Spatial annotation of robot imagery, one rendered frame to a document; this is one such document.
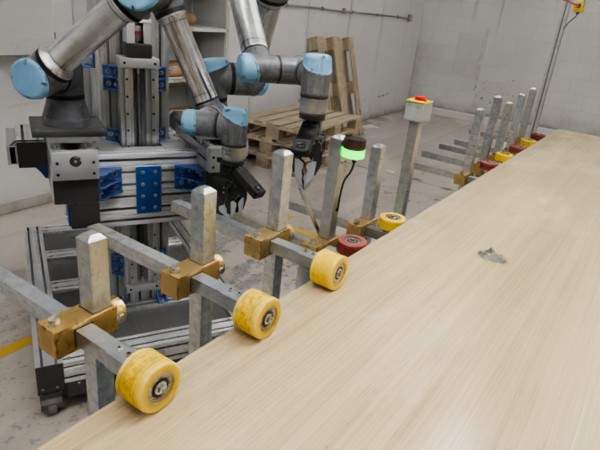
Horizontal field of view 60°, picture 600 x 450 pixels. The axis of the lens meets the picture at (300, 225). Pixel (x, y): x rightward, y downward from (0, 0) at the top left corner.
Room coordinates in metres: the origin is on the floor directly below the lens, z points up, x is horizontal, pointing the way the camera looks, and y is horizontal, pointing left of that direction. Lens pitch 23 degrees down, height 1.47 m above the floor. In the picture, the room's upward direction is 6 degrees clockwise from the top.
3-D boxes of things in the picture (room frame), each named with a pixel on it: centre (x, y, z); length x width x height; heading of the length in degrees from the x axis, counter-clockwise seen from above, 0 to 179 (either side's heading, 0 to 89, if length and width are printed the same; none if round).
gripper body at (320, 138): (1.43, 0.00, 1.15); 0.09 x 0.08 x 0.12; 167
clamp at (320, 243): (1.36, -0.07, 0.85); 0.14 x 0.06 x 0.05; 147
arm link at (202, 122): (1.55, 0.32, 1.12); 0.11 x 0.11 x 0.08; 86
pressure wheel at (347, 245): (1.29, -0.14, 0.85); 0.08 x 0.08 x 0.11
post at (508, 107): (2.84, -1.04, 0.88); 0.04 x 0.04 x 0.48; 57
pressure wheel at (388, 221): (1.50, -0.28, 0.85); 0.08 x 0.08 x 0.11
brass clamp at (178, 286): (0.94, 0.20, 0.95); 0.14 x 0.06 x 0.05; 147
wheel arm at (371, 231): (1.61, -0.12, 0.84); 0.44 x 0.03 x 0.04; 57
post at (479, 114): (2.43, -0.76, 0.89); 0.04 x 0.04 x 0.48; 57
